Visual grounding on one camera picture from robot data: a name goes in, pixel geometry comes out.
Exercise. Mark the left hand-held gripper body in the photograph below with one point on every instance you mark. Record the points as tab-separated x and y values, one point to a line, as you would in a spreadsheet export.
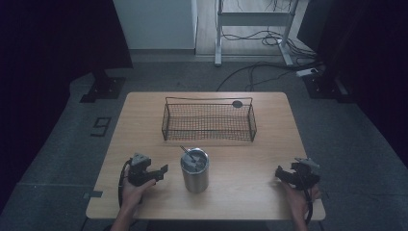
138	170

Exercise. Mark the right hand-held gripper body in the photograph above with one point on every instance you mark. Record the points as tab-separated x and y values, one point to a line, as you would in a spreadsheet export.
304	174

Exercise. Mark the person's right hand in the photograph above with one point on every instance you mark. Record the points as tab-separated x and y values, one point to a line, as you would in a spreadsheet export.
300	199

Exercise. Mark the person's left hand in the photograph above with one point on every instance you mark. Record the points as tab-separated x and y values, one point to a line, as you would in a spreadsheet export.
133	194

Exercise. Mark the metal straw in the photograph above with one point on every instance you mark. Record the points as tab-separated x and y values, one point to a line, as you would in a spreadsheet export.
187	153

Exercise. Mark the steel tumbler cup with lid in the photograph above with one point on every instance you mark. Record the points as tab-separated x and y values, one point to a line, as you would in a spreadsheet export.
194	171

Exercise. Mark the small grey tape strip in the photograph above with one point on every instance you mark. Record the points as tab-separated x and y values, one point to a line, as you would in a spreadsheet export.
93	194

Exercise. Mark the black round disc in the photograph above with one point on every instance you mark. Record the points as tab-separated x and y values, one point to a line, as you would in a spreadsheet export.
237	104

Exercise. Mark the black stand base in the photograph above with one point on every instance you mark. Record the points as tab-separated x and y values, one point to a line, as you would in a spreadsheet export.
324	86
104	87

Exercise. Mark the white power strip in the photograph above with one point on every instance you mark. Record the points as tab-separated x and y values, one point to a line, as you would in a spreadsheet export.
308	72

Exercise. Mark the dark curtain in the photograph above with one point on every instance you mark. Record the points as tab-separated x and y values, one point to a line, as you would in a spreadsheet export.
48	48
369	48

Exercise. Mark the white cabinet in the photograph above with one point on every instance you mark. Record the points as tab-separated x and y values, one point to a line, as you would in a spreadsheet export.
157	24

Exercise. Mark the white desk frame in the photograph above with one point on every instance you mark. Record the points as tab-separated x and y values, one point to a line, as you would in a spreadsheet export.
253	18

